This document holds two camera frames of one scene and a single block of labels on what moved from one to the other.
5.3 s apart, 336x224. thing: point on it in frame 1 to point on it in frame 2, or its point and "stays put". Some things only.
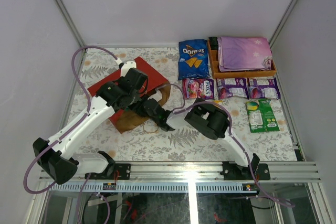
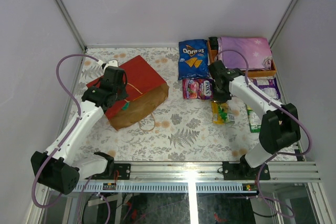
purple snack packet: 264,87 stays put
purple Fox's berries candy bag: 193,88 stays put
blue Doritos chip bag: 193,61 stays put
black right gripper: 140,107 to 221,99
